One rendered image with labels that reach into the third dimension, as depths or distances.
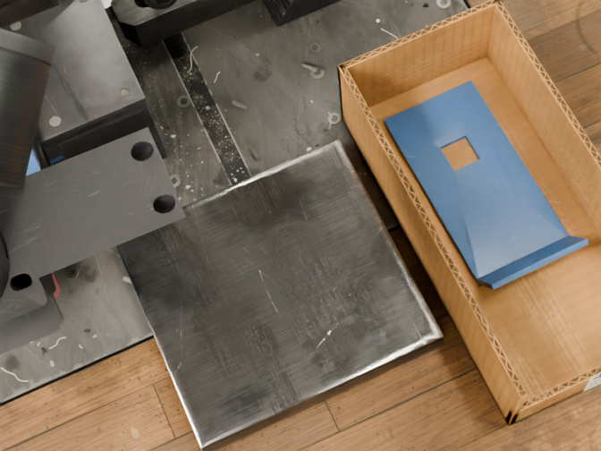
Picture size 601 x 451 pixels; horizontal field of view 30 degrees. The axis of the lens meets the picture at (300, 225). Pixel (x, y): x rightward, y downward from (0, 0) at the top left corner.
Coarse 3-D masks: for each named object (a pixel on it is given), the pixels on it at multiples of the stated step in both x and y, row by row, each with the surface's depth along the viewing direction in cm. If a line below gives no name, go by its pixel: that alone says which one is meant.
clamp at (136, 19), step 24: (120, 0) 77; (144, 0) 77; (168, 0) 77; (192, 0) 77; (216, 0) 78; (240, 0) 79; (120, 24) 77; (144, 24) 77; (168, 24) 78; (192, 24) 79
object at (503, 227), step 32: (448, 96) 80; (480, 96) 80; (416, 128) 79; (448, 128) 79; (480, 128) 79; (416, 160) 78; (480, 160) 78; (512, 160) 78; (448, 192) 77; (480, 192) 77; (512, 192) 77; (448, 224) 76; (480, 224) 76; (512, 224) 76; (544, 224) 75; (480, 256) 75; (512, 256) 75; (544, 256) 72
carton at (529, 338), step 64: (384, 64) 76; (448, 64) 80; (512, 64) 77; (384, 128) 80; (512, 128) 79; (576, 128) 71; (384, 192) 78; (576, 192) 76; (448, 256) 68; (576, 256) 75; (512, 320) 73; (576, 320) 73; (512, 384) 65; (576, 384) 69
